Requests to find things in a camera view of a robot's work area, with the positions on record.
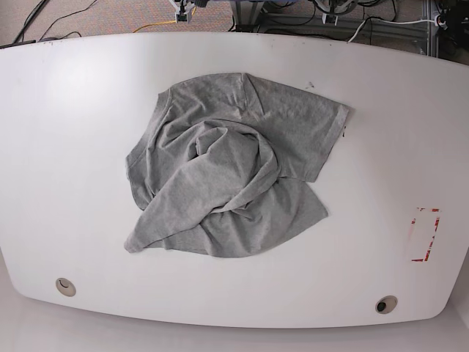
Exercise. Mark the red tape rectangle marking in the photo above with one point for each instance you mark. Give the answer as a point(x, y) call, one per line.
point(423, 230)

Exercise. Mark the table grommet hole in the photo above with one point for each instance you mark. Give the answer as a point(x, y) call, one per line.
point(65, 287)
point(386, 305)

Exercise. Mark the left table grommet hole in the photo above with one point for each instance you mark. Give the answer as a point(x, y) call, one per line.
point(65, 287)

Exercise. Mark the grey t-shirt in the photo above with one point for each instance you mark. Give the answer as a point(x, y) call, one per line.
point(225, 165)

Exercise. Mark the aluminium frame stand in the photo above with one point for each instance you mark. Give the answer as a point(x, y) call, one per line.
point(394, 23)

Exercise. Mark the right table grommet hole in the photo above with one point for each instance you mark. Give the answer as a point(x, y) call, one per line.
point(386, 305)

